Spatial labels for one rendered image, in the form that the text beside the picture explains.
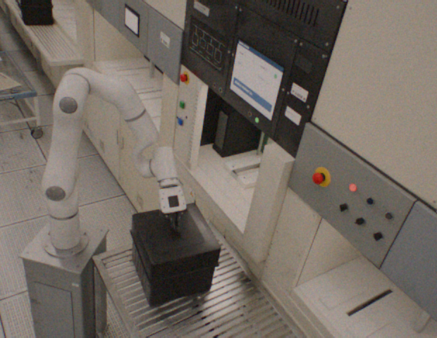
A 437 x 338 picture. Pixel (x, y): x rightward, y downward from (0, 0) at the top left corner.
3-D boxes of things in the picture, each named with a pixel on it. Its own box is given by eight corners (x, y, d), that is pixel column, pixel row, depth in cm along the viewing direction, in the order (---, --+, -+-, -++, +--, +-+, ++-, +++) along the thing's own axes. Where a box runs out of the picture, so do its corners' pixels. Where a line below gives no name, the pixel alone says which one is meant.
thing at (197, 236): (129, 230, 181) (130, 208, 174) (193, 217, 193) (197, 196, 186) (149, 284, 160) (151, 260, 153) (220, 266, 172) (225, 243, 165)
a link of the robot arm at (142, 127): (103, 127, 157) (142, 184, 175) (142, 116, 153) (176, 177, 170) (111, 113, 164) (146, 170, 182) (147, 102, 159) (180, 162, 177)
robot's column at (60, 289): (34, 356, 225) (17, 255, 182) (63, 312, 248) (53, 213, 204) (85, 372, 222) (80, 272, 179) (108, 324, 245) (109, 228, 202)
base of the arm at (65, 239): (34, 251, 185) (29, 219, 174) (57, 222, 200) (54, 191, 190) (75, 262, 183) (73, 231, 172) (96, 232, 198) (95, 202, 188)
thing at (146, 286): (189, 243, 201) (192, 215, 191) (212, 289, 181) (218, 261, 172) (130, 256, 190) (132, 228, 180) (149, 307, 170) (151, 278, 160)
